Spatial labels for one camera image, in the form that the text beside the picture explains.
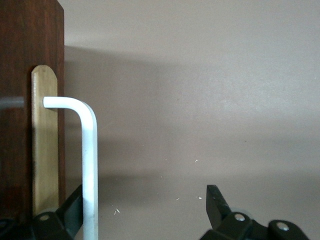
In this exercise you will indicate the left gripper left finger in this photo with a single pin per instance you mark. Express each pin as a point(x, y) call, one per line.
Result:
point(67, 212)

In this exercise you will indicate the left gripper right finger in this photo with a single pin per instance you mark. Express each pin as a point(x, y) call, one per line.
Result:
point(225, 225)

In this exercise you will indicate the dark brown wooden cabinet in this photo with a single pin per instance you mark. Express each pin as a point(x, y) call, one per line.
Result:
point(12, 50)

